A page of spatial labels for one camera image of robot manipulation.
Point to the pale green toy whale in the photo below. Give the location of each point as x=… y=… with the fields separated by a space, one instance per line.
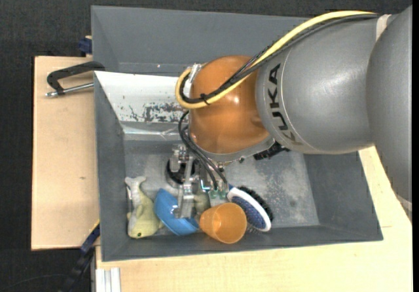
x=144 y=218

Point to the grey metal bin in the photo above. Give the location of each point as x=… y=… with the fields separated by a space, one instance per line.
x=281 y=192

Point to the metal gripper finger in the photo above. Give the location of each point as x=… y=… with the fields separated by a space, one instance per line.
x=187 y=200
x=180 y=158

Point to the white brush with black bristles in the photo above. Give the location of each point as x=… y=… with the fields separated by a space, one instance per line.
x=250 y=210

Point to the brown cardboard board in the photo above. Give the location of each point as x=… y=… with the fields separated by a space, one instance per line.
x=62 y=153

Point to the blue bowl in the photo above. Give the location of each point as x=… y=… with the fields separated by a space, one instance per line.
x=167 y=210

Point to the orange plastic cup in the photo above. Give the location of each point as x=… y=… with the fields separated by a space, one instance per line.
x=222 y=223

